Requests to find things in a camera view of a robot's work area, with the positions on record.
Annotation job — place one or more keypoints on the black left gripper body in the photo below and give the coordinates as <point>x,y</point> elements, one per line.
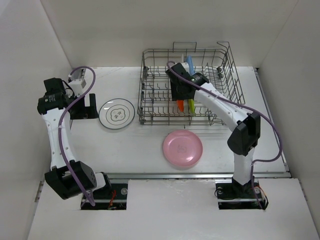
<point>79,111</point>

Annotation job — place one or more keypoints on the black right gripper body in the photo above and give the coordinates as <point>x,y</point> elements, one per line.
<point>176,93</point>

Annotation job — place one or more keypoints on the orange small plate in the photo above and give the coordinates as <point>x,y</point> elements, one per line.
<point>180,105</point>

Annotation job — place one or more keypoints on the lime green small plate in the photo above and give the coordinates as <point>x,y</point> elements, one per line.
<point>191,105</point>

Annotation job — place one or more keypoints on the white plate blue rim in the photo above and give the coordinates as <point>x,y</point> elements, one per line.
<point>116,114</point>

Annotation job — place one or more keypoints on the pink plate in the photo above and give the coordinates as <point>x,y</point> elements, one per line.
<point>182,148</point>

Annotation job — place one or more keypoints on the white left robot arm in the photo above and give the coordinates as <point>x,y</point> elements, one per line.
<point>62,103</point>

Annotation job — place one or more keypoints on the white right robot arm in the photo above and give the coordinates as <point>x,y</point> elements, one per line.
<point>245,126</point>

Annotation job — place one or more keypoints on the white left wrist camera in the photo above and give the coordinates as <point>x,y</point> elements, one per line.
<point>77,83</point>

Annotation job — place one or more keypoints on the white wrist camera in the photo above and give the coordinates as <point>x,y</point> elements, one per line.
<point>186,67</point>
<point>77,83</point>

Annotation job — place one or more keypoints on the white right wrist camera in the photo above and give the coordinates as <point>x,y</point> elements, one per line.
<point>186,67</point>

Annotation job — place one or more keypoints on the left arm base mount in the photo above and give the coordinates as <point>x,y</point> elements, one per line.
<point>108,199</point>

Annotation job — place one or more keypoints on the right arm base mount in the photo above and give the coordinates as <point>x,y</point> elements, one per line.
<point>234,196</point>

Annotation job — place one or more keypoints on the aluminium table frame rail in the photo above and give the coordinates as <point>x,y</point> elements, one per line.
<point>136,151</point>

